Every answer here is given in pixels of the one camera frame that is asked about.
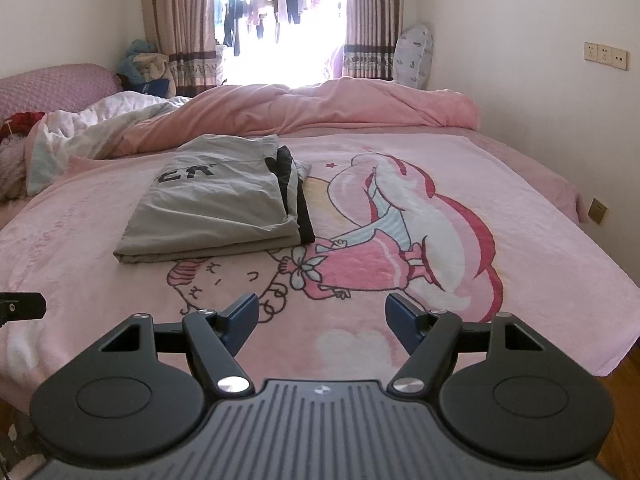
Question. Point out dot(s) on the pink headboard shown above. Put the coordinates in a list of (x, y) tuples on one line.
[(50, 90)]

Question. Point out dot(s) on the striped brown curtain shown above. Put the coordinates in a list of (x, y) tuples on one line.
[(372, 20), (180, 20)]

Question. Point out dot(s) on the gold wall socket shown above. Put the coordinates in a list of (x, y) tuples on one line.
[(597, 210)]

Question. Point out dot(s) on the white wall socket panel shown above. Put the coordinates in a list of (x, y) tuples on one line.
[(606, 55)]

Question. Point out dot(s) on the grey and black jacket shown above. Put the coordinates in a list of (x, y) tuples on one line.
[(210, 200)]

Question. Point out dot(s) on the pink duvet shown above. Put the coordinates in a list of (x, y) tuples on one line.
[(375, 105)]

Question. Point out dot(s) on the red cloth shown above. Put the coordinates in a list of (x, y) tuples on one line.
[(25, 120)]

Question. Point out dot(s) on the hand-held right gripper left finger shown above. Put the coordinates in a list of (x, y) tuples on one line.
[(242, 317)]

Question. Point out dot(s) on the pale fuzzy cloth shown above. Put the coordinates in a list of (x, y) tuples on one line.
[(12, 170)]

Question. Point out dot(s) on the blue bag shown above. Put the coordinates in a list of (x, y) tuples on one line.
[(152, 88)]

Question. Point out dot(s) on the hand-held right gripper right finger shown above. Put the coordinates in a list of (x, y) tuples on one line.
[(402, 317)]

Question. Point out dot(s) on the white patterned pillow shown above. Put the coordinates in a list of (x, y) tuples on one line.
[(412, 57)]

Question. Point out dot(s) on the purple cloth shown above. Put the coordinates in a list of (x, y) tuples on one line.
[(335, 62)]

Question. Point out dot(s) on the pile of clothes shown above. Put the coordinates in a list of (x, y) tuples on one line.
[(145, 62)]

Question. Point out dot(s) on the row of hanging clothes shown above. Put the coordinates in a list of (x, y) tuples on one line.
[(285, 2)]

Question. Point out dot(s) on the pink printed blanket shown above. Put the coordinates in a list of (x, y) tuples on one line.
[(500, 210)]

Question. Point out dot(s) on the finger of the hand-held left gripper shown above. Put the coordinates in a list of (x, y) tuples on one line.
[(27, 306)]

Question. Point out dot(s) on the mauve bed sheet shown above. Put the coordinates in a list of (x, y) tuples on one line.
[(540, 170)]

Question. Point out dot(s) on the white quilt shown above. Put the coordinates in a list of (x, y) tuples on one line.
[(75, 130)]

